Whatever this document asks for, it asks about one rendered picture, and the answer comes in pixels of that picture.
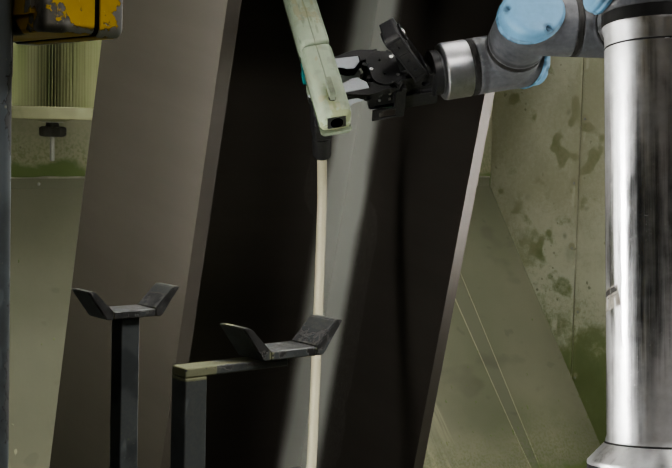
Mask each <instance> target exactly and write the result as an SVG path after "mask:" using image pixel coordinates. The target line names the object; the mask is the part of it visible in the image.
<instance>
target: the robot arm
mask: <svg viewBox="0 0 672 468"><path fill-rule="evenodd" d="M379 27H380V30H381V34H380V36H381V38H382V41H383V43H384V44H385V46H386V47H387V48H388V49H389V50H391V51H392V52H393V53H392V52H390V51H388V50H386V51H377V49H374V50H363V49H361V50H353V51H349V52H346V53H343V54H341V55H338V56H335V60H336V64H337V67H338V70H339V73H340V76H341V79H342V83H343V82H344V81H345V80H348V81H347V82H344V83H343V86H344V89H345V92H346V95H347V98H348V102H349V105H350V106H351V105H352V104H353V103H356V102H360V101H363V100H364V101H367V105H368V108H369V109H375V110H372V121H377V120H384V119H390V118H396V117H403V116H404V109H405V108H408V107H415V106H421V105H427V104H434V103H437V98H438V95H441V97H442V98H443V99H445V100H451V99H458V98H464V97H471V96H474V95H481V94H487V93H493V92H500V91H506V90H512V89H519V88H520V89H527V88H530V87H532V86H536V85H539V84H541V83H542V82H543V81H544V80H545V79H546V77H547V75H548V69H549V68H550V56H552V57H584V58H604V107H605V269H606V432H607V434H606V438H605V441H604V442H603V443H602V444H601V445H600V446H599V447H598V448H597V449H596V450H595V451H594V452H593V453H592V454H591V455H590V456H589V457H588V458H587V468H672V0H503V2H502V3H501V4H500V6H499V8H498V11H497V14H496V18H495V20H494V23H493V25H492V27H491V29H490V32H489V34H488V35H487V36H480V37H473V38H467V39H462V40H455V41H448V42H442V43H438V44H437V45H436V46H435V49H434V50H429V51H426V53H425V57H424V59H423V57H422V55H421V54H420V53H419V51H418V50H417V49H416V47H415V46H414V45H413V43H412V42H411V41H410V39H409V38H408V37H407V35H406V33H405V30H404V29H403V28H402V26H401V25H400V24H399V23H397V22H396V21H395V19H394V18H393V17H392V18H391V19H389V20H387V21H385V22H384V23H382V24H380V25H379ZM359 68H361V69H362V71H363V73H362V74H361V71H360V69H359ZM359 76H360V78H358V77H359ZM392 106H394V107H392ZM384 107H386V108H384ZM393 109H395V115H390V116H384V117H379V113H382V111H387V110H393Z"/></svg>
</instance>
